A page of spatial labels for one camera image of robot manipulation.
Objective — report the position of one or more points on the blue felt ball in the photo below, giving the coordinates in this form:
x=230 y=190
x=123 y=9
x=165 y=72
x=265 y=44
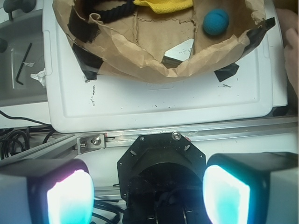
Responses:
x=216 y=22

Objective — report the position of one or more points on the crumpled white paper scrap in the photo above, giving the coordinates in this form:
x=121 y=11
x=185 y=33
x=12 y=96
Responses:
x=40 y=77

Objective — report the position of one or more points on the glowing gel gripper right finger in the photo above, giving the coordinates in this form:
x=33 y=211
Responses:
x=252 y=188

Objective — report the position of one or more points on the brown paper bag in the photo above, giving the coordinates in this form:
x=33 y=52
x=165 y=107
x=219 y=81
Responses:
x=116 y=37

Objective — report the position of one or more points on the bare human hand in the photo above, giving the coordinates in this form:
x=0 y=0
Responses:
x=292 y=58

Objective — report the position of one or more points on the aluminium frame rail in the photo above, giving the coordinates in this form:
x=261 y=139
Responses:
x=270 y=134

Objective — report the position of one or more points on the black allen key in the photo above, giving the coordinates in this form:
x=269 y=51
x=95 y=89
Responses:
x=22 y=64

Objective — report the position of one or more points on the grey plastic bin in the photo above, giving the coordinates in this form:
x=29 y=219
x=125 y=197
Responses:
x=21 y=22

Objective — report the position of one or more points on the yellow cloth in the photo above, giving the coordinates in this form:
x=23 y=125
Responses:
x=165 y=6

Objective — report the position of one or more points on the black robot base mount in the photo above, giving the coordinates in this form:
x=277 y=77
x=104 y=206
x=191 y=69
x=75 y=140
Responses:
x=162 y=185

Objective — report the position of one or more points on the glowing gel gripper left finger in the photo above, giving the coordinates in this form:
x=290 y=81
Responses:
x=45 y=191

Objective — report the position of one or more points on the grey triangular block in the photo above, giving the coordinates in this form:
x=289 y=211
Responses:
x=178 y=54

